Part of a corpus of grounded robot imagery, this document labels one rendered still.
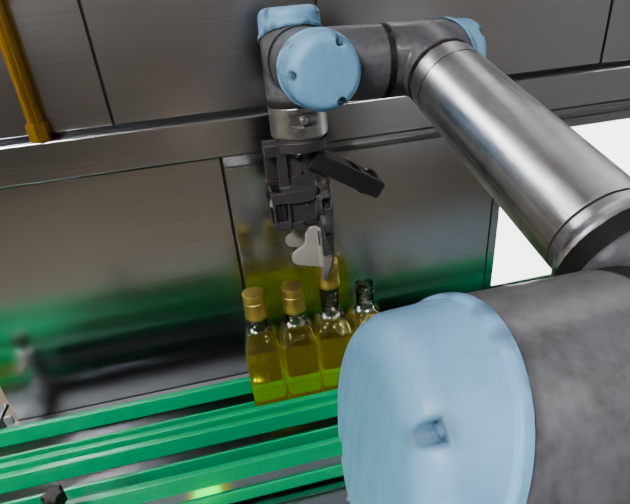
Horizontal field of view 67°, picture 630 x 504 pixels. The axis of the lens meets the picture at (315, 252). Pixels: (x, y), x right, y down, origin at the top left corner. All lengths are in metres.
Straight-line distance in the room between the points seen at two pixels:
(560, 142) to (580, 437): 0.23
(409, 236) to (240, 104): 0.38
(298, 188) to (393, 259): 0.32
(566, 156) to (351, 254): 0.56
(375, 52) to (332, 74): 0.06
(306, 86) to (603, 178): 0.27
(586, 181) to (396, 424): 0.22
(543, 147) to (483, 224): 0.59
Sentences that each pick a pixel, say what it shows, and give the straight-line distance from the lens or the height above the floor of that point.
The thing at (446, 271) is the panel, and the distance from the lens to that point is 0.97.
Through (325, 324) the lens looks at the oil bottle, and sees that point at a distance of 0.77.
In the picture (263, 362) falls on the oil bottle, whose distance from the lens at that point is 0.78.
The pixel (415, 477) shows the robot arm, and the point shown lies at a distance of 0.19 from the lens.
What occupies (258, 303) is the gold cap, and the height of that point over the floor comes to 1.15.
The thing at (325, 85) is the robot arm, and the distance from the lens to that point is 0.48.
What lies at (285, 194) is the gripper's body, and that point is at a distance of 0.63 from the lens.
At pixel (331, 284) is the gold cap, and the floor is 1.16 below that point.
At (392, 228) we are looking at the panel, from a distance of 0.88.
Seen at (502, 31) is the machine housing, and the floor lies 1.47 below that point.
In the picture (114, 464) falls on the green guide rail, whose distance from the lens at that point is 0.86.
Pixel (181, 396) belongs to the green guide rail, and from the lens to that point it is 0.89.
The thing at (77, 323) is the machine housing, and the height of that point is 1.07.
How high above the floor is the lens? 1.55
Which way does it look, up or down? 28 degrees down
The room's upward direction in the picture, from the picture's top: 5 degrees counter-clockwise
